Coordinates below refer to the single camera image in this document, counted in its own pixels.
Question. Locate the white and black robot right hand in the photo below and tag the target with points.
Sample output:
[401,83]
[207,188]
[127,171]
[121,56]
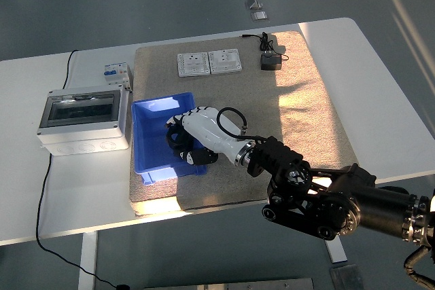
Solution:
[204,127]

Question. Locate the white and blue circuit breaker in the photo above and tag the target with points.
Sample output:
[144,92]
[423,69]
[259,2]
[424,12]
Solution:
[115,74]

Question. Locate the wide grey metal plate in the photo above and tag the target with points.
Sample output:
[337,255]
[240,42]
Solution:
[238,285]

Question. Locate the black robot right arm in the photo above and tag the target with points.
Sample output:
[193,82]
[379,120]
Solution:
[374,208]

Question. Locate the small grey metal plate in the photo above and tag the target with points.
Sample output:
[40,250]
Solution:
[346,278]

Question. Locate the open metal floor socket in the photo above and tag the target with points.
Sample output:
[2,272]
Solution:
[253,3]

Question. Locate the grey-brown mat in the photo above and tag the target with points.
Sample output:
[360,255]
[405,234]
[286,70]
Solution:
[238,100]

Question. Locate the black hexagonal nut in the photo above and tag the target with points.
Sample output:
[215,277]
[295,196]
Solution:
[172,140]

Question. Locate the blue plastic box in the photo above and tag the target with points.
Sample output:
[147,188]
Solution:
[149,140]

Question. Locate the closed metal floor socket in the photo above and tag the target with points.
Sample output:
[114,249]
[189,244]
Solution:
[259,16]

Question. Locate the white wall socket panel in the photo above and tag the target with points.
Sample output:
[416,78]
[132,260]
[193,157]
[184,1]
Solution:
[224,61]
[192,64]

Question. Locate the white table leg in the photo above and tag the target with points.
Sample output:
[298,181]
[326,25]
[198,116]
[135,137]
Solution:
[87,263]
[336,251]

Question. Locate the white distribution box, dark window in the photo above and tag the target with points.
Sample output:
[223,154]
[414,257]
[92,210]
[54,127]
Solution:
[81,133]

